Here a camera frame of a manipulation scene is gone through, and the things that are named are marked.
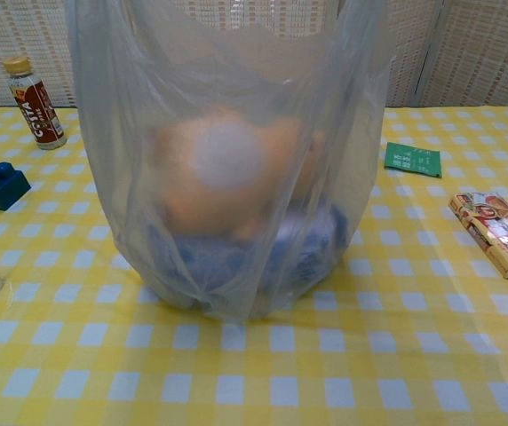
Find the translucent plastic bag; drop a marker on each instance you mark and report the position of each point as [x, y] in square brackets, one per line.
[116, 133]

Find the blue packet inside bag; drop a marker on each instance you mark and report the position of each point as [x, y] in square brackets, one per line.
[316, 262]

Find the orange plush toy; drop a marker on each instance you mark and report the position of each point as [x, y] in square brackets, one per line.
[183, 186]

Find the green paper sachet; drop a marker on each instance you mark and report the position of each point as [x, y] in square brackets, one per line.
[414, 160]

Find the yellow checkered tablecloth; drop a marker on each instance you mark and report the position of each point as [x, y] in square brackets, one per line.
[369, 355]

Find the Costa coffee bottle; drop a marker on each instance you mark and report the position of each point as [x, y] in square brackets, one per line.
[41, 115]

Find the blue building block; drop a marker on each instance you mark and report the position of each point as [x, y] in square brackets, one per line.
[1, 191]

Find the woven folding screen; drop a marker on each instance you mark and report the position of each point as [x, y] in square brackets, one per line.
[471, 49]

